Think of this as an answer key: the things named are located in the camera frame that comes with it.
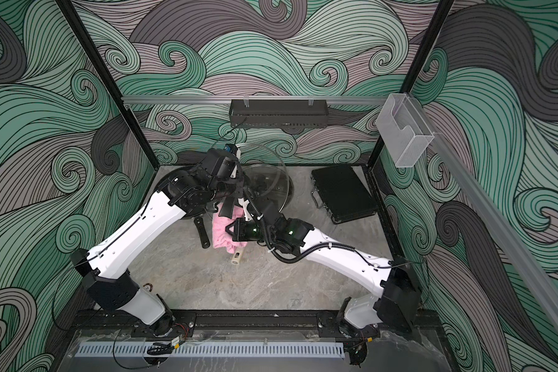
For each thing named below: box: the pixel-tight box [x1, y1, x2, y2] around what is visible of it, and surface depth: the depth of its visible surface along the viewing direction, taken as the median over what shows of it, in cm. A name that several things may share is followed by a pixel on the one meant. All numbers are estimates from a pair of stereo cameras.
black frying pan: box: [155, 167, 214, 249], surface depth 47 cm
